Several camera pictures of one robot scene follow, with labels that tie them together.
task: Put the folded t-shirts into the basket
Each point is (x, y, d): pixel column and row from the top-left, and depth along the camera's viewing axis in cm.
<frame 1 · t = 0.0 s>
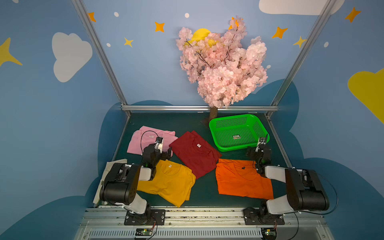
left hand: (163, 143, 94), fingers open
right hand: (259, 146, 95), fingers open
pink folded t-shirt: (145, 136, 108), on the table
dark red folded t-shirt: (193, 150, 101), on the table
yellow folded t-shirt: (172, 181, 86), point 2 cm above the table
orange folded t-shirt: (240, 178, 89), on the table
green plastic basket: (238, 132, 113), on the table

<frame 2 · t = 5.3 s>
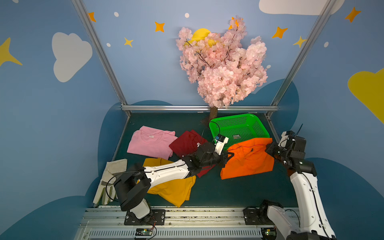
left hand: (234, 152, 73), fingers closed
right hand: (270, 143, 78), fingers closed
orange folded t-shirt: (249, 157, 82), point 15 cm above the table
the other named things where they were.

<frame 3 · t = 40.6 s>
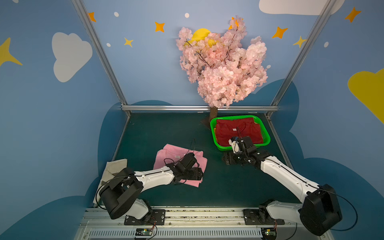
left hand: (199, 172, 86), fingers open
right hand: (228, 156, 85), fingers open
pink folded t-shirt: (170, 154, 98), on the table
dark red folded t-shirt: (226, 129, 105), point 6 cm above the table
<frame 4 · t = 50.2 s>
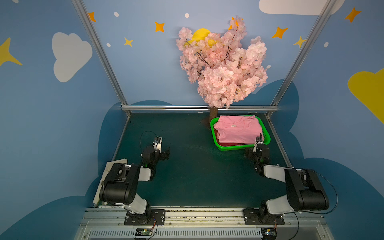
left hand: (161, 143, 94), fingers open
right hand: (257, 147, 95), fingers open
pink folded t-shirt: (242, 129, 106), point 6 cm above the table
